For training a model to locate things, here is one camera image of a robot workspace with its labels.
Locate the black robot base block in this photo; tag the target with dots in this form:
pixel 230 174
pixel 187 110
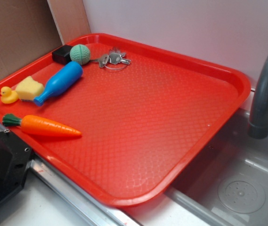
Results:
pixel 15 157

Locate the blue plastic bottle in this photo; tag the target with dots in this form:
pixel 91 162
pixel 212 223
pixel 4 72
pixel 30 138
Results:
pixel 60 82

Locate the red plastic tray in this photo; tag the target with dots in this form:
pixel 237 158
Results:
pixel 141 126

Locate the silver key bunch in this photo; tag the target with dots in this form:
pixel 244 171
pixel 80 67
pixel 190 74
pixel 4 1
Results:
pixel 113 60

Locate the green textured ball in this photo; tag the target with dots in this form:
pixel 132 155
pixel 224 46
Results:
pixel 80 54

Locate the black small box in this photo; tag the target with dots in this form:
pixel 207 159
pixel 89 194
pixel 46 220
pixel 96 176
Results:
pixel 62 54

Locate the orange toy carrot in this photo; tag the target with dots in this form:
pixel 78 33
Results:
pixel 35 125

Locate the yellow sponge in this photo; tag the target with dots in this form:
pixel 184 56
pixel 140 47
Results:
pixel 28 89

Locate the light wooden board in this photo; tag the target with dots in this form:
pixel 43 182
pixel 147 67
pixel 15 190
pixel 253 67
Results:
pixel 70 19

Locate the grey plastic sink basin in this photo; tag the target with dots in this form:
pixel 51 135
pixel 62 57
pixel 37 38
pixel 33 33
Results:
pixel 226 184

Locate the yellow rubber duck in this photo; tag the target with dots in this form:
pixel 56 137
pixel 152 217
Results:
pixel 8 96

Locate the brown cardboard panel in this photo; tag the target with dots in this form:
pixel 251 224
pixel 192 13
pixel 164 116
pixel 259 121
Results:
pixel 27 32

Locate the grey toy faucet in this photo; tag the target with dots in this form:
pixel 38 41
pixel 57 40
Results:
pixel 263 91

